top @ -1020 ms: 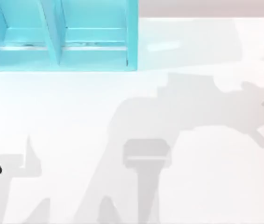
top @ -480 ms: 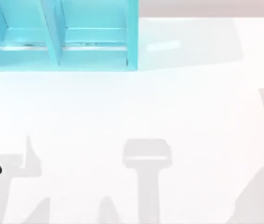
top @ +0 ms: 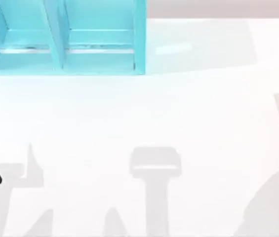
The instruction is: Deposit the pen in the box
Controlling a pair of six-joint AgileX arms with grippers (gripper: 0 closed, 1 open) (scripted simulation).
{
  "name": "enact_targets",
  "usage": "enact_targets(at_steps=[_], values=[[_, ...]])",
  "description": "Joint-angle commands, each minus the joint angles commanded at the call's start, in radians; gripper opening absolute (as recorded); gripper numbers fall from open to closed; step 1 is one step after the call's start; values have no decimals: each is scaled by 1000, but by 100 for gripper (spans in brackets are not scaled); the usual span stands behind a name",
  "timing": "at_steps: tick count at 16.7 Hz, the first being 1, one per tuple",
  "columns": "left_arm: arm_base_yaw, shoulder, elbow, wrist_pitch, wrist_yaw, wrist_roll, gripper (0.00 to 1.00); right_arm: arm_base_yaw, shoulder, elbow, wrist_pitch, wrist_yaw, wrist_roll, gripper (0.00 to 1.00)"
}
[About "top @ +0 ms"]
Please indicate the light blue rack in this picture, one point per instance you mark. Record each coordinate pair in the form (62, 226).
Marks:
(99, 37)

